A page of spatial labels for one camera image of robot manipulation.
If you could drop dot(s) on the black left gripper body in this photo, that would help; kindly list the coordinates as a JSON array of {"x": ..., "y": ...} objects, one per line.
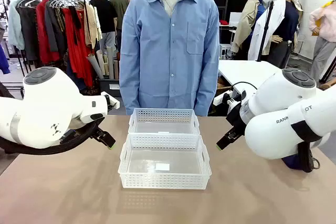
[{"x": 96, "y": 133}]

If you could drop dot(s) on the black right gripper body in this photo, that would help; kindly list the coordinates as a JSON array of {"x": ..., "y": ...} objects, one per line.
[{"x": 236, "y": 116}]

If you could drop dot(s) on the person's left forearm blue sleeve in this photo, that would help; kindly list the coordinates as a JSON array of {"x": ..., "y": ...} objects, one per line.
[{"x": 207, "y": 87}]

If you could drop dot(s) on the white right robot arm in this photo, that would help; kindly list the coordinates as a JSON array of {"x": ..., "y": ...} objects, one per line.
[{"x": 283, "y": 90}]

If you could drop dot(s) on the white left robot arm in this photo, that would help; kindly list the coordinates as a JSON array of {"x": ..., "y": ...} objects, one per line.
[{"x": 47, "y": 103}]

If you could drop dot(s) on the person's right forearm blue sleeve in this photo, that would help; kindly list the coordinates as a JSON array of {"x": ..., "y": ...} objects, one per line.
[{"x": 130, "y": 87}]

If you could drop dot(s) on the brown cardboard box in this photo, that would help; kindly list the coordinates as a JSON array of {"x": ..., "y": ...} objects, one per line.
[{"x": 223, "y": 83}]

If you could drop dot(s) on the white background table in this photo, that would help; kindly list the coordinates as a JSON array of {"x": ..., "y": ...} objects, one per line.
[{"x": 244, "y": 69}]

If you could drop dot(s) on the grey storage bin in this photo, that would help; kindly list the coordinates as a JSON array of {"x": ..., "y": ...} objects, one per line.
[{"x": 107, "y": 86}]

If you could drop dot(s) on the small white perforated plastic basket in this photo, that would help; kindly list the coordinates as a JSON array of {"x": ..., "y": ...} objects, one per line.
[{"x": 162, "y": 115}]

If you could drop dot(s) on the grey paper roll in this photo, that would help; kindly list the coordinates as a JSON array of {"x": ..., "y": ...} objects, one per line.
[{"x": 95, "y": 66}]

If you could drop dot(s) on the large white perforated plastic basket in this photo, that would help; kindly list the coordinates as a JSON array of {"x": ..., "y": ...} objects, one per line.
[{"x": 162, "y": 182}]

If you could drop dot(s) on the cardboard tube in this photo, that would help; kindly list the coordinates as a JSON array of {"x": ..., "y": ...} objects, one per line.
[
  {"x": 110, "y": 61},
  {"x": 101, "y": 61}
]

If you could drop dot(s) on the black tripod pole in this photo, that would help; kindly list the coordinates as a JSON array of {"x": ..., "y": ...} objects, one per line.
[{"x": 265, "y": 30}]

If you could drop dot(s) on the mannequin with beige trench coat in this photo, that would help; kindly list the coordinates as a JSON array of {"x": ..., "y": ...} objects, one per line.
[{"x": 245, "y": 24}]

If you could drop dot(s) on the person in blue shirt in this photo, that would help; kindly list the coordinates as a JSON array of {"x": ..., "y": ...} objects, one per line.
[{"x": 170, "y": 51}]

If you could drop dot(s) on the mannequin with white coat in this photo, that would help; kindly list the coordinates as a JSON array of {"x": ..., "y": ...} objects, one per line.
[{"x": 274, "y": 22}]

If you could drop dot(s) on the black jacket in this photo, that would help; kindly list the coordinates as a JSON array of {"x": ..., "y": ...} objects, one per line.
[{"x": 4, "y": 90}]

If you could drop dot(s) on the mannequin with navy top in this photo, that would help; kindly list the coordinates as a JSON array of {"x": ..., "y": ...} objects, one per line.
[{"x": 288, "y": 24}]

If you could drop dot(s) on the beige hanging coat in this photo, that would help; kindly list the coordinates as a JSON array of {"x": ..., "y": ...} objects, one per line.
[{"x": 90, "y": 24}]

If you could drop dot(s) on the red hanging jacket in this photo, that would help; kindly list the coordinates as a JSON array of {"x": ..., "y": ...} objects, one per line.
[{"x": 43, "y": 37}]

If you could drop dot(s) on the bright blue garment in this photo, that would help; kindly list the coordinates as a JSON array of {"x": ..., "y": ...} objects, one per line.
[{"x": 4, "y": 61}]

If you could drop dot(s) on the grey hanging jacket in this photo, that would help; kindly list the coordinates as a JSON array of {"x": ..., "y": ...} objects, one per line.
[{"x": 52, "y": 24}]

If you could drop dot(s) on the man in black t-shirt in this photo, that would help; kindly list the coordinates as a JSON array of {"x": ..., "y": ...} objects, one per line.
[{"x": 105, "y": 14}]

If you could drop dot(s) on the black hanging coat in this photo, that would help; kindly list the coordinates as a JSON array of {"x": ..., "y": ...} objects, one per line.
[{"x": 27, "y": 30}]

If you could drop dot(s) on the person in pink sweater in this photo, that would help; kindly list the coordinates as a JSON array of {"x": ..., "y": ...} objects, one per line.
[{"x": 324, "y": 24}]

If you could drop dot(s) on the man in olive shirt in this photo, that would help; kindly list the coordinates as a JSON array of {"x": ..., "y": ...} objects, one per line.
[{"x": 120, "y": 6}]

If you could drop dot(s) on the light blue hanging jacket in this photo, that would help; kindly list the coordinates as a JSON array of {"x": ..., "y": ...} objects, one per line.
[{"x": 14, "y": 24}]

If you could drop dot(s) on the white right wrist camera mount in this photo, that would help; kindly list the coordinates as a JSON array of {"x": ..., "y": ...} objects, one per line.
[{"x": 219, "y": 100}]

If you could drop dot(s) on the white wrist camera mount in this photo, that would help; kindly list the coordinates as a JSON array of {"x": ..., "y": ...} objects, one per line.
[
  {"x": 113, "y": 100},
  {"x": 219, "y": 100}
]

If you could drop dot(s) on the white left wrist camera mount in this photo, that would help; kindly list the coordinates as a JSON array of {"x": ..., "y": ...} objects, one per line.
[{"x": 113, "y": 100}]

